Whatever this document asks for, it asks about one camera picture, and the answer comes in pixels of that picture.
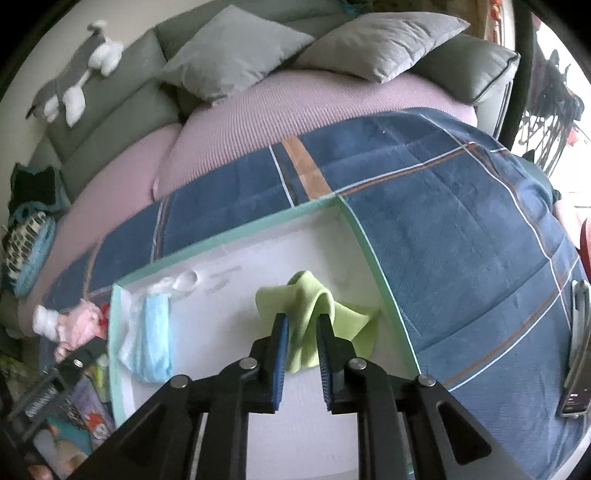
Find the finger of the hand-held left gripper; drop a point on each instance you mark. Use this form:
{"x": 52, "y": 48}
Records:
{"x": 87, "y": 354}

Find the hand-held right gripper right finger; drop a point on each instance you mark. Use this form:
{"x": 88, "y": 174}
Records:
{"x": 325, "y": 367}

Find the pink ribbed seat cushion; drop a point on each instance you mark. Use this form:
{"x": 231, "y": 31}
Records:
{"x": 92, "y": 221}
{"x": 300, "y": 106}

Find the blue plaid blanket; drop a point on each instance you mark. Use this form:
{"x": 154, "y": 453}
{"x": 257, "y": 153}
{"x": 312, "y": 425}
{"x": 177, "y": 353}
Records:
{"x": 438, "y": 207}

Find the teal folded cloth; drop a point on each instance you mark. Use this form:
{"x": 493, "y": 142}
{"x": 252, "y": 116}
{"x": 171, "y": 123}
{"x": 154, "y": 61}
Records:
{"x": 87, "y": 406}

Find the red and white knit item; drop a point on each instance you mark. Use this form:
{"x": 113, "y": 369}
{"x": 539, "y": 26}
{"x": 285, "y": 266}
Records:
{"x": 105, "y": 314}

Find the black smartphone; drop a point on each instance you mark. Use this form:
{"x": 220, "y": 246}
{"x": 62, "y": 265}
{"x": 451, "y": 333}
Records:
{"x": 577, "y": 360}

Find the grey pillow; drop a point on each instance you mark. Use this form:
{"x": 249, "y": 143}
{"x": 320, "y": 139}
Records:
{"x": 231, "y": 50}
{"x": 383, "y": 41}

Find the black metal pole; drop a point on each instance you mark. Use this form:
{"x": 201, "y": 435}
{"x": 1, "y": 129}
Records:
{"x": 517, "y": 69}

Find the white box with green rim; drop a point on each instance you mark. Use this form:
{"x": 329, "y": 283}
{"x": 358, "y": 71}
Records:
{"x": 258, "y": 258}

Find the grey and white plush toy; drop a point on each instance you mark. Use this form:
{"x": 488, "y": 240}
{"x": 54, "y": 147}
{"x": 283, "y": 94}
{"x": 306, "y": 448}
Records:
{"x": 69, "y": 74}

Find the dark teal bag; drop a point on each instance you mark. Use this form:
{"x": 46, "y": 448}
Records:
{"x": 39, "y": 184}

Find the green sofa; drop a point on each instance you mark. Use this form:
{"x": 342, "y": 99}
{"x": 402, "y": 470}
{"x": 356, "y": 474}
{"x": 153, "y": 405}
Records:
{"x": 120, "y": 106}

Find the green tissue packet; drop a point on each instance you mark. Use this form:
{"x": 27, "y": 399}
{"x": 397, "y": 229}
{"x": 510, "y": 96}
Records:
{"x": 100, "y": 374}

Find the pink fuzzy cloth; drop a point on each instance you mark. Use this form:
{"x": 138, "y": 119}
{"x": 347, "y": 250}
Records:
{"x": 81, "y": 330}

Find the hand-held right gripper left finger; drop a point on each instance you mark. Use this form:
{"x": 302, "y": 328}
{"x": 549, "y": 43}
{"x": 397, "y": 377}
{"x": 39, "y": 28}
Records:
{"x": 280, "y": 364}

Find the blue face mask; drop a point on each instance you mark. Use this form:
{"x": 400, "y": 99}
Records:
{"x": 154, "y": 332}

